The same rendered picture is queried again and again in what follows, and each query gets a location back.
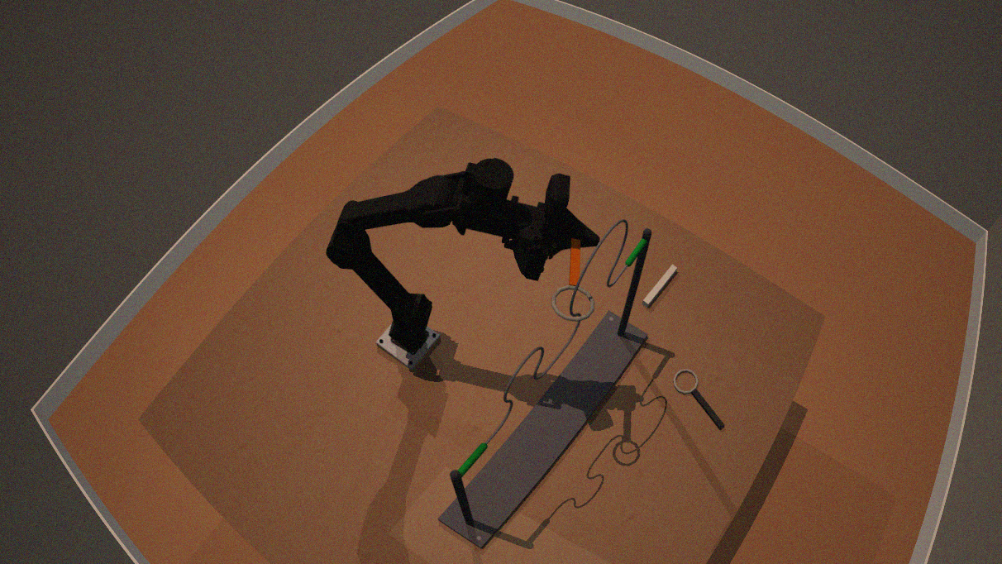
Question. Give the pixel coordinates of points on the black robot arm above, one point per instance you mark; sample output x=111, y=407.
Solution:
x=473, y=199

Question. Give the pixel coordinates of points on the grey ring with black handle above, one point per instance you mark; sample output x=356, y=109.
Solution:
x=704, y=404

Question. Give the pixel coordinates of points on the beige rectangular bar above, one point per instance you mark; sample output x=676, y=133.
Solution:
x=659, y=286

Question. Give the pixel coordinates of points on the orange bar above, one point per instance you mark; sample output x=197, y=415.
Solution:
x=574, y=277

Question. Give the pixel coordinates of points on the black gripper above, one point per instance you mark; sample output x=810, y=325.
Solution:
x=556, y=223

